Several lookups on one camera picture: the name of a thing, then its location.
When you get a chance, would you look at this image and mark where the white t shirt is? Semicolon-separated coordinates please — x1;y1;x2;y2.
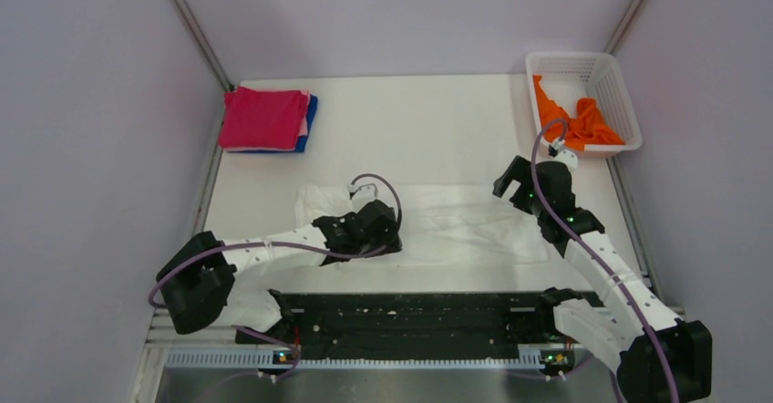
294;182;550;270

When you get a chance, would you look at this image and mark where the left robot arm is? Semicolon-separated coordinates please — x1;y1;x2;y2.
149;200;402;343

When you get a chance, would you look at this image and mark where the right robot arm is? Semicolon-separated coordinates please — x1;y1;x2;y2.
492;151;713;402

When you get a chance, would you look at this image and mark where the orange t shirt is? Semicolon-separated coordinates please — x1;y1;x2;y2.
532;75;624;151

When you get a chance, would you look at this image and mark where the white plastic basket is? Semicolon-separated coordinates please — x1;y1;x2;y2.
526;51;643;158

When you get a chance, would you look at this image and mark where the red folded t shirt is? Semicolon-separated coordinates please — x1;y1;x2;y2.
218;86;310;150

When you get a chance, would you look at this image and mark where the pink folded t shirt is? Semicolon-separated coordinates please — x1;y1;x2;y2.
224;90;313;153

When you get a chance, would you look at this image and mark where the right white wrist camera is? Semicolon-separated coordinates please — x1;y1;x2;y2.
548;140;579;171

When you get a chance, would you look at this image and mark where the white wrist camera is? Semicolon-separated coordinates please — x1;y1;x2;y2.
346;182;378;203
548;140;579;171

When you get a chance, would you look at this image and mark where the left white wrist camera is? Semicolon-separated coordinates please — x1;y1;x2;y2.
346;182;378;203

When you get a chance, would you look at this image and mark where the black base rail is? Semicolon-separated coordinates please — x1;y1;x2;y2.
178;292;663;366

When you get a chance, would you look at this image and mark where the right aluminium frame post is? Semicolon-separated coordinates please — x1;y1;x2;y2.
604;0;648;55

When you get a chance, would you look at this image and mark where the aluminium frame post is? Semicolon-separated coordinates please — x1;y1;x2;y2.
170;0;234;92
604;0;648;55

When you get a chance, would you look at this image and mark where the left aluminium frame post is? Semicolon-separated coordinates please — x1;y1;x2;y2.
170;0;234;92

